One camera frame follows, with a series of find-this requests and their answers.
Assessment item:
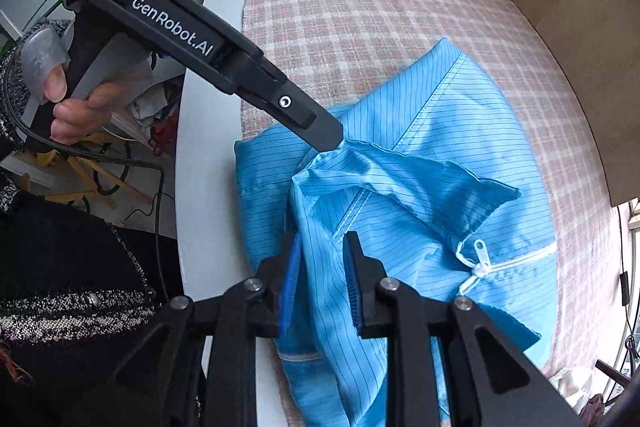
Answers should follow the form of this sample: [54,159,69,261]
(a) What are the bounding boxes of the person's black tweed jacket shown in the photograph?
[0,157,168,427]

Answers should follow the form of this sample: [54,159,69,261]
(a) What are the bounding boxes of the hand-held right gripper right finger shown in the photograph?
[342,231,583,427]

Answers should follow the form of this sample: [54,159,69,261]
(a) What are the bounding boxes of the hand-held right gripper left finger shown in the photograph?
[112,232,303,427]

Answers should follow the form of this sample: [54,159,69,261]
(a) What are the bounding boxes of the pink plaid cloth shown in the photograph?
[241,0,626,427]

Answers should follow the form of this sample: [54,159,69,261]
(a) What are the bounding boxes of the red and white packaging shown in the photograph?
[126,72,185,148]

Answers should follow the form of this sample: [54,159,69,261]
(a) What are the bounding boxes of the grey window frame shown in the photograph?
[624,197,640,368]

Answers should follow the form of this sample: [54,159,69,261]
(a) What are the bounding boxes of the yellow wooden rack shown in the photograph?
[37,132,152,214]

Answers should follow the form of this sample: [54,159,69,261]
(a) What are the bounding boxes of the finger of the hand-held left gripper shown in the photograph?
[234,61,345,152]

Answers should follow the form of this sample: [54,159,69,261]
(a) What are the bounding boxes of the person's left hand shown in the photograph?
[22,29,153,145]

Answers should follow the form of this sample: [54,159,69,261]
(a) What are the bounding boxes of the blue striped zip jacket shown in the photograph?
[234,38,558,427]

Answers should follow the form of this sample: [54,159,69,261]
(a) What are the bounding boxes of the black tripod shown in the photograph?
[594,358,632,390]

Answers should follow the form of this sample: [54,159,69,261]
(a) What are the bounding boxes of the white shirt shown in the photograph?
[547,366,597,414]

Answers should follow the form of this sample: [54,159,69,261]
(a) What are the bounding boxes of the smooth wooden panel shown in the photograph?
[492,0,640,208]

